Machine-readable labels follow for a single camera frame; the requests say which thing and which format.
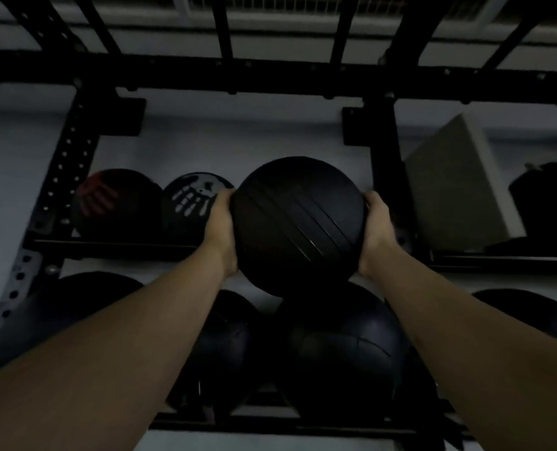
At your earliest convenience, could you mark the black bag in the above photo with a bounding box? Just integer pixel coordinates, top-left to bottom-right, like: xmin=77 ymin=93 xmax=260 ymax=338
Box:
xmin=509 ymin=159 xmax=557 ymax=255

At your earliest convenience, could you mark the large black medicine ball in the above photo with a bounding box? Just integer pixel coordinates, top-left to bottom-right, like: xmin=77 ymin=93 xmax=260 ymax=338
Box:
xmin=0 ymin=271 xmax=145 ymax=381
xmin=274 ymin=282 xmax=412 ymax=421
xmin=471 ymin=288 xmax=557 ymax=353
xmin=166 ymin=289 xmax=279 ymax=418

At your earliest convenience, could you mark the person's right forearm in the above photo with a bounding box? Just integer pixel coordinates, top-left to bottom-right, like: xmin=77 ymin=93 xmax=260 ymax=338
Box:
xmin=367 ymin=244 xmax=557 ymax=451

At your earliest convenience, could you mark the person's left forearm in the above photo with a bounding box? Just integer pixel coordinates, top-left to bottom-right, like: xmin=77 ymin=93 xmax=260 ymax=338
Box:
xmin=0 ymin=244 xmax=228 ymax=451

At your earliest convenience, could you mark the black ball with red handprint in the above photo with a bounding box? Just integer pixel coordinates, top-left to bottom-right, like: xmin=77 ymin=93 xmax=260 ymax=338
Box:
xmin=71 ymin=168 xmax=164 ymax=242

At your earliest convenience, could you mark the person's left hand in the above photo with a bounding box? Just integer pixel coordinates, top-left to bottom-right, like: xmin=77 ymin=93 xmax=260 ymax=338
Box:
xmin=202 ymin=188 xmax=239 ymax=279

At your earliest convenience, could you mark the black ball with white handprint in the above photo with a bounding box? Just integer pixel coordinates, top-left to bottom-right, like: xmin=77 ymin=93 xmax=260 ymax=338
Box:
xmin=161 ymin=172 xmax=235 ymax=244

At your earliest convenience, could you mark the grey foam plyo box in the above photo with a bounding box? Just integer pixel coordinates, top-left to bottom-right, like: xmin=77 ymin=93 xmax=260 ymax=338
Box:
xmin=403 ymin=112 xmax=527 ymax=253

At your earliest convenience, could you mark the person's right hand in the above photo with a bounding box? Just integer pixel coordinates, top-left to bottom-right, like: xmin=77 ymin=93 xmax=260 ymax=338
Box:
xmin=356 ymin=190 xmax=401 ymax=278

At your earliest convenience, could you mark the black metal storage rack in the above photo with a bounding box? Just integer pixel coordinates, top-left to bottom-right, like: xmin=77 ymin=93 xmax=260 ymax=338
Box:
xmin=0 ymin=0 xmax=557 ymax=451

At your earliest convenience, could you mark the black ribbed slam ball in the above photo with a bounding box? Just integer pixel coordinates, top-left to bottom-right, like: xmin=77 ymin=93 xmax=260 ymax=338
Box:
xmin=230 ymin=156 xmax=369 ymax=296

